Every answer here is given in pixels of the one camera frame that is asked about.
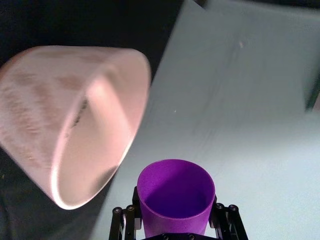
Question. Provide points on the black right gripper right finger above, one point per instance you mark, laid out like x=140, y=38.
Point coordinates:
x=227, y=222

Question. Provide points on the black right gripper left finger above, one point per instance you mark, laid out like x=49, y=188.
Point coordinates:
x=130, y=222

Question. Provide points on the pink plastic cup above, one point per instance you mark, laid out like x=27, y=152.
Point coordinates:
x=175, y=222

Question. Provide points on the white table cloth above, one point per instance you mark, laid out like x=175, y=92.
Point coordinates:
x=225, y=100

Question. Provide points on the cream vacuum bottle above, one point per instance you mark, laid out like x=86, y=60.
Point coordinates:
x=37, y=100

